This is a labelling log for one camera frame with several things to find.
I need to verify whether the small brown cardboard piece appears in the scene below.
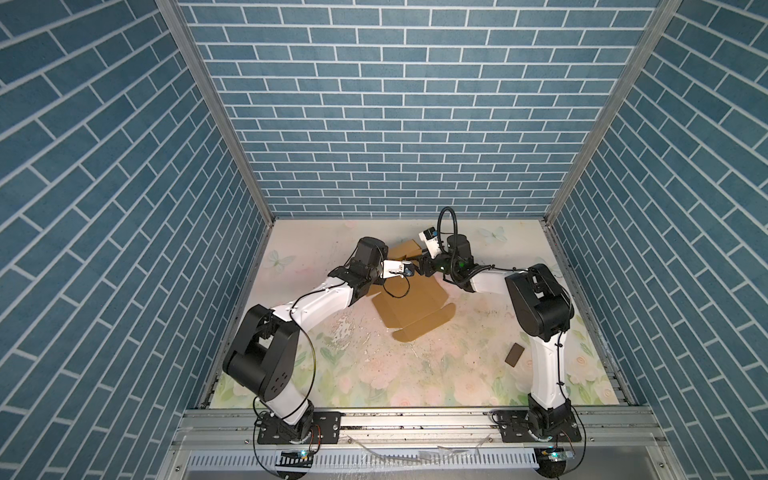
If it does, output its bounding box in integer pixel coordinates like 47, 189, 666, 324
505, 343, 525, 368

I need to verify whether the left green circuit board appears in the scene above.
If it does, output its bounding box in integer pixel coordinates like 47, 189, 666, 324
275, 450, 315, 470

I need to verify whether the white slotted cable duct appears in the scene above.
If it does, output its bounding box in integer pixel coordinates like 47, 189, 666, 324
187, 447, 539, 473

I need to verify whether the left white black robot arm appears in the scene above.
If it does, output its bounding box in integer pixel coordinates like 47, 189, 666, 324
222, 237, 414, 427

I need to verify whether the right green circuit board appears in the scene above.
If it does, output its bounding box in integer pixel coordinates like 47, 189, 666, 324
535, 447, 574, 466

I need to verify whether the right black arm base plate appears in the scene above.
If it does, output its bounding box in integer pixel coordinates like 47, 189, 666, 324
488, 409, 582, 443

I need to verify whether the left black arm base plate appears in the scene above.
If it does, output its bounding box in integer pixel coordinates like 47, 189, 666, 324
256, 410, 343, 446

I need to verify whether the aluminium mounting rail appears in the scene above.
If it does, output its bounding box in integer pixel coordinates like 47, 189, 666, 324
171, 405, 668, 451

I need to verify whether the brown cardboard box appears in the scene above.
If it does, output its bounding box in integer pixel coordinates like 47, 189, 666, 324
368, 274, 456, 343

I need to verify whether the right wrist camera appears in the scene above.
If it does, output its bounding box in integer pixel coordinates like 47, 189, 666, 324
419, 227, 441, 259

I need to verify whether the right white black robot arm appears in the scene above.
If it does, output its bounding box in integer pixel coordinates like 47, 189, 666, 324
418, 228, 574, 439

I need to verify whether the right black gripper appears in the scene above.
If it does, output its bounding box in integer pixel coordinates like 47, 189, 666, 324
407, 250, 459, 279

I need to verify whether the green circuit board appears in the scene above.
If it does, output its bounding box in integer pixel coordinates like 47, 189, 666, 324
275, 450, 315, 470
535, 447, 574, 466

